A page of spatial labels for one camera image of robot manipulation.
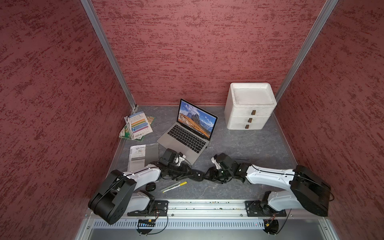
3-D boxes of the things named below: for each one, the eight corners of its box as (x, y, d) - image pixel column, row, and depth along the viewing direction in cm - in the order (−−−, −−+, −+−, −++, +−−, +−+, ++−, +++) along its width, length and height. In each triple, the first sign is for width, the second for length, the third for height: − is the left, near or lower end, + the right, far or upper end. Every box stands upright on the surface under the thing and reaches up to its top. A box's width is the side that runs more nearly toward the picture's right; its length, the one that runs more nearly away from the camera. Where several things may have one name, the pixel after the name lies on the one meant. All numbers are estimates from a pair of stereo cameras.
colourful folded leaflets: (117, 140, 102) (116, 138, 100) (128, 113, 118) (127, 111, 116) (149, 140, 102) (148, 139, 100) (156, 113, 118) (155, 111, 117)
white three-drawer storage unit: (227, 130, 108) (234, 105, 87) (223, 108, 122) (229, 82, 102) (263, 131, 108) (280, 105, 88) (255, 109, 122) (268, 83, 102)
